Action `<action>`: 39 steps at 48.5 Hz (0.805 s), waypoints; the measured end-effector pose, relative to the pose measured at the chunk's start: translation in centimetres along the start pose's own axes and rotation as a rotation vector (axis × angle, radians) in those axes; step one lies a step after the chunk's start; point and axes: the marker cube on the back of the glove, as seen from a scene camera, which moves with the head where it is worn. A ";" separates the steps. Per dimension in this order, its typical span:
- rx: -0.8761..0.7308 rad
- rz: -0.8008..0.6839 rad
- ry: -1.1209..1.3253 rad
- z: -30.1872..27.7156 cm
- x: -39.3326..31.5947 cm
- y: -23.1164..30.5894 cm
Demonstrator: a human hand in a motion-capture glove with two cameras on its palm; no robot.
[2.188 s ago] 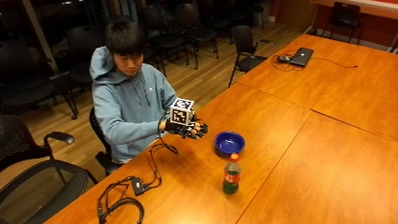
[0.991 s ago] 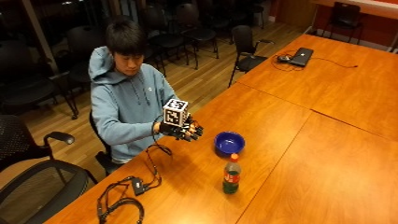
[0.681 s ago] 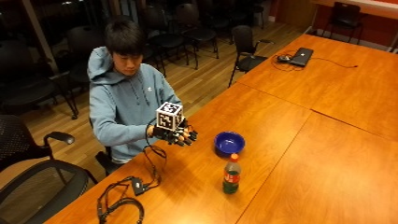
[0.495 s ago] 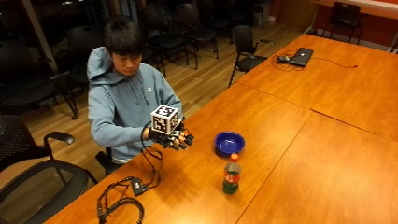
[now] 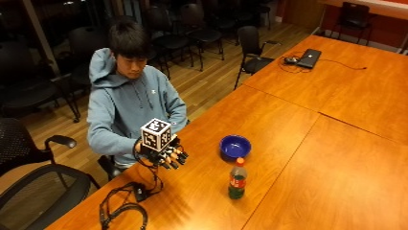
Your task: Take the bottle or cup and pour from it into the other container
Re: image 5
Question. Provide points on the black seat of person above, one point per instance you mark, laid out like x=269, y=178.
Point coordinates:
x=110, y=166

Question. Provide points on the black chair with armrests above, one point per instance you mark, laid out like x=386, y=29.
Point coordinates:
x=255, y=51

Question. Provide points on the small black device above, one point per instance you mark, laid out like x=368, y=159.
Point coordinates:
x=140, y=191

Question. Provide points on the green soda bottle red label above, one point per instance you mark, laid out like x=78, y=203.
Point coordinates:
x=237, y=180

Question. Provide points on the black mesh office chair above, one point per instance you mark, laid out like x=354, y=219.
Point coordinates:
x=38, y=195

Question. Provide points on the black laptop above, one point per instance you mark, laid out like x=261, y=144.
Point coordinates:
x=309, y=58

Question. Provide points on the the person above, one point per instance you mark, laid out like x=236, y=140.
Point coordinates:
x=123, y=105

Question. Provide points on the white marker cube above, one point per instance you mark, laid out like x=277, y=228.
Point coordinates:
x=156, y=134

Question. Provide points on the black office chair with armrest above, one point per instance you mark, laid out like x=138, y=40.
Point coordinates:
x=22, y=143

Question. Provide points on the blue bowl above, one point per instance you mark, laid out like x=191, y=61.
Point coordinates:
x=236, y=146

